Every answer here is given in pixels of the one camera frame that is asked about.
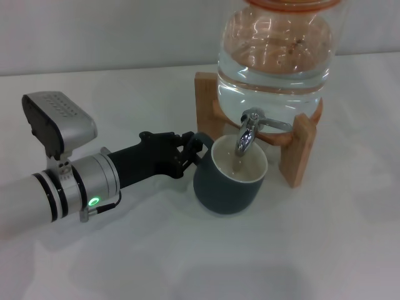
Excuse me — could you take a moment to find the glass water dispenser jar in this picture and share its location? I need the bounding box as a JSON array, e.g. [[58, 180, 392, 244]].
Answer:
[[216, 6, 341, 135]]

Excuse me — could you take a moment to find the orange jar lid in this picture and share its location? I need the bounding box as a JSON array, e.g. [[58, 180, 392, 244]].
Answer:
[[242, 0, 343, 13]]

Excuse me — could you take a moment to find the thin left wrist cable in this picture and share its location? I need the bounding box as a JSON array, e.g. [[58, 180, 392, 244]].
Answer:
[[79, 192, 123, 223]]

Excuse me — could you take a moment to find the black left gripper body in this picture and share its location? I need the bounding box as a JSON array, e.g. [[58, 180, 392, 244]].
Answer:
[[107, 131, 185, 189]]

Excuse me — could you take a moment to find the dark grey ceramic cup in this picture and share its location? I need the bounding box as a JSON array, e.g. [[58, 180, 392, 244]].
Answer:
[[189, 132, 269, 216]]

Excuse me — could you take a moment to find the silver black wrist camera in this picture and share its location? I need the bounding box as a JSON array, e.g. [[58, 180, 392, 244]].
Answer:
[[21, 91, 98, 159]]

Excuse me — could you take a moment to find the chrome faucet with lever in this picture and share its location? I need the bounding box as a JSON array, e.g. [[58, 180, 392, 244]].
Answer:
[[232, 107, 293, 174]]

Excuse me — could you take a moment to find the wooden dispenser stand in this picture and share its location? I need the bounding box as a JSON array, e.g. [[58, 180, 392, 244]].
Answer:
[[194, 71, 318, 189]]

